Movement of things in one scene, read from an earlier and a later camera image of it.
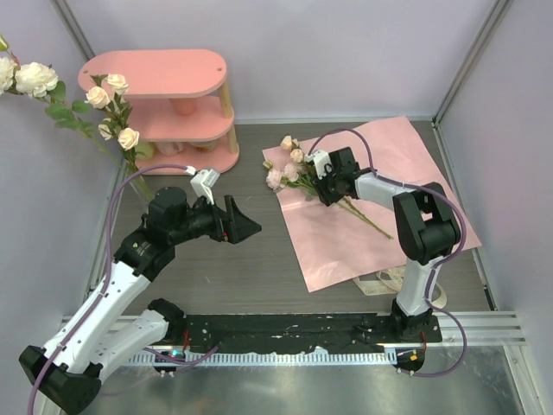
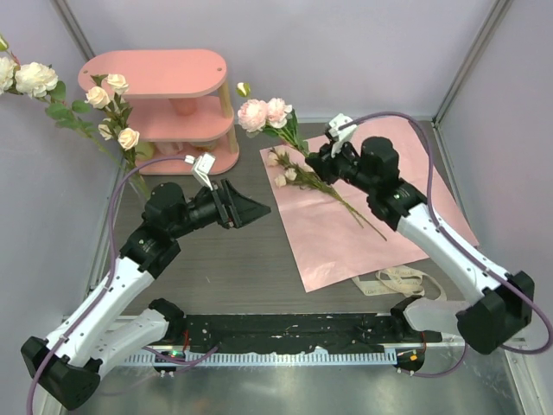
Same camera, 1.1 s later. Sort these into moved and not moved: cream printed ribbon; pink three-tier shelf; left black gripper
Moved: left black gripper
Not moved: pink three-tier shelf; cream printed ribbon
